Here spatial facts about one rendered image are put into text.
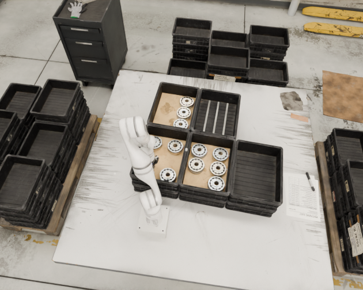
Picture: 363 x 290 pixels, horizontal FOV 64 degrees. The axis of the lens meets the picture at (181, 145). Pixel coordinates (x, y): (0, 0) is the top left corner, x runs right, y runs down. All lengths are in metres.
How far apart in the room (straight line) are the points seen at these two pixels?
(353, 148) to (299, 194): 1.11
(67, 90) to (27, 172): 0.85
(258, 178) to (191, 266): 0.67
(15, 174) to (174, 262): 1.39
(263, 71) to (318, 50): 1.31
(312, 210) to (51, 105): 2.24
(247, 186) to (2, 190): 1.74
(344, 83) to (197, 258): 2.95
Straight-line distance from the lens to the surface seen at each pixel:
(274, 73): 3.25
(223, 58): 3.13
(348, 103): 3.85
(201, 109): 2.17
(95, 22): 2.91
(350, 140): 3.13
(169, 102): 2.20
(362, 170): 2.84
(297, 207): 2.06
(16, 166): 2.57
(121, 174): 2.03
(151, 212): 1.58
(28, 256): 2.79
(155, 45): 4.04
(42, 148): 2.73
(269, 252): 1.91
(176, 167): 1.88
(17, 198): 2.43
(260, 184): 1.90
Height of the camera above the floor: 2.48
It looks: 57 degrees down
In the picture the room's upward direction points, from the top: 2 degrees clockwise
